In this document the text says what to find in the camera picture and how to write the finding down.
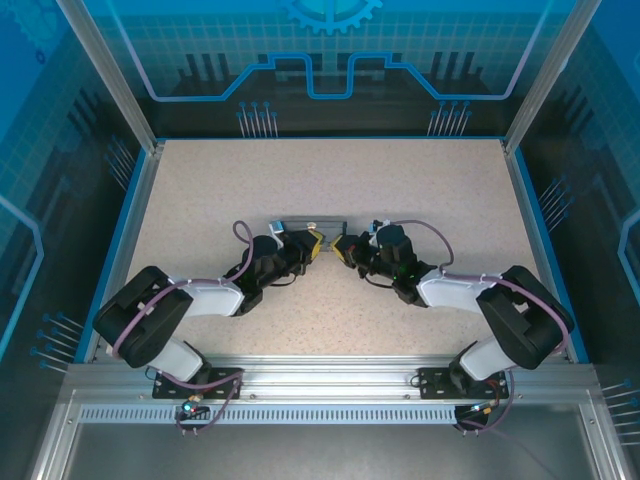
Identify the starry night print box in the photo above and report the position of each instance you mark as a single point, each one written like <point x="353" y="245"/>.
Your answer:
<point x="330" y="225"/>

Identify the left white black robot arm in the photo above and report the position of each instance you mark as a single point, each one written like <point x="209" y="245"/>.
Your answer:
<point x="215" y="300"/>

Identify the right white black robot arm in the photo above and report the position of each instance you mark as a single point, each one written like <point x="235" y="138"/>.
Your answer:
<point x="450" y="292"/>

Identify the connector with indicator light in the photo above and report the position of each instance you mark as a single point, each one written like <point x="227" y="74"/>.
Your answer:
<point x="485" y="407"/>
<point x="192" y="407"/>

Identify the grey metal shelf panel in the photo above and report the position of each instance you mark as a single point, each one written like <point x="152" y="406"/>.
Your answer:
<point x="320" y="450"/>

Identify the aluminium front rail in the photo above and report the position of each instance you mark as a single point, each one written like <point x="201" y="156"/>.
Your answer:
<point x="330" y="375"/>

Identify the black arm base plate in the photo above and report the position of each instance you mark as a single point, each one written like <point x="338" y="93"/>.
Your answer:
<point x="225" y="382"/>
<point x="432" y="384"/>

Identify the aluminium table side rail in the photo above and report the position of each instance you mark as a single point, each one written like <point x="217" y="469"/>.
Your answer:
<point x="535" y="235"/>
<point x="131" y="235"/>

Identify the aluminium frame post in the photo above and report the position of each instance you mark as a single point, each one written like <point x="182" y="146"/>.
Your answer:
<point x="540" y="85"/>
<point x="120" y="85"/>

